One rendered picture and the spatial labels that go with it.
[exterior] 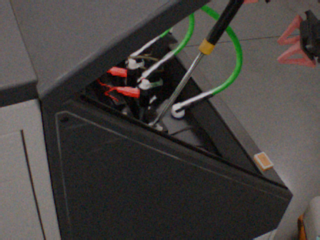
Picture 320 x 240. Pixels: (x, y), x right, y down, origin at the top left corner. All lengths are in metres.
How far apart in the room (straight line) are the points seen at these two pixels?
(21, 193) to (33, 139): 0.12
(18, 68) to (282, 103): 2.42
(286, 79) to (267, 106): 0.30
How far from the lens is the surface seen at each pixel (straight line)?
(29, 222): 0.85
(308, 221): 2.18
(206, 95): 1.13
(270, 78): 3.09
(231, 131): 1.35
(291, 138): 2.76
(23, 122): 0.67
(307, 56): 0.98
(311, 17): 1.00
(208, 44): 0.74
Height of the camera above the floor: 1.90
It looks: 42 degrees down
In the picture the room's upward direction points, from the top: 6 degrees clockwise
